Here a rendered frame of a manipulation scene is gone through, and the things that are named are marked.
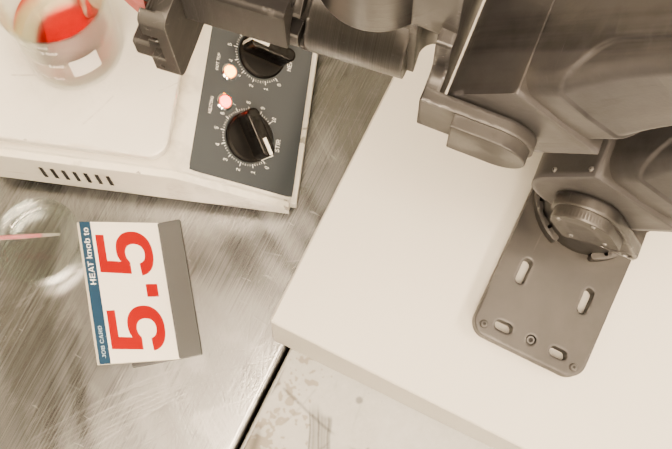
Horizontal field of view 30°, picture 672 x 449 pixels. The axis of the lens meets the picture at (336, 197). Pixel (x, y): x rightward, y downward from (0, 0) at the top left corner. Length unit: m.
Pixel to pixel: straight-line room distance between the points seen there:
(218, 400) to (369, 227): 0.15
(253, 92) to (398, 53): 0.24
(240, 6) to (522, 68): 0.13
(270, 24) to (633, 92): 0.16
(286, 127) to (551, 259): 0.19
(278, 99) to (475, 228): 0.15
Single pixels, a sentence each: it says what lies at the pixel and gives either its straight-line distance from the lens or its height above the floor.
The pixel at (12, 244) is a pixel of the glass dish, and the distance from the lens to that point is 0.84.
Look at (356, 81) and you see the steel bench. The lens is 0.85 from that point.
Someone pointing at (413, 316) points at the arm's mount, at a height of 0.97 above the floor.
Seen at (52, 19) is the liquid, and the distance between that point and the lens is 0.75.
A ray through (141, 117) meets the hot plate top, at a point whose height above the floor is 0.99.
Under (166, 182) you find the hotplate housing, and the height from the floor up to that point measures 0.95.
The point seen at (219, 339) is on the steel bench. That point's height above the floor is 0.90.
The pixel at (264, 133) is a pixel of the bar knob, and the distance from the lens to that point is 0.77.
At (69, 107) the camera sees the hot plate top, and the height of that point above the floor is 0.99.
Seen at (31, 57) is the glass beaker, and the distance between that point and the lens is 0.73.
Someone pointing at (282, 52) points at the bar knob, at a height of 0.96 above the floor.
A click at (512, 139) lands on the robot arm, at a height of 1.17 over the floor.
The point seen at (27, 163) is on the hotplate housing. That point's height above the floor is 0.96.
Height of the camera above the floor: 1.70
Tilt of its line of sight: 75 degrees down
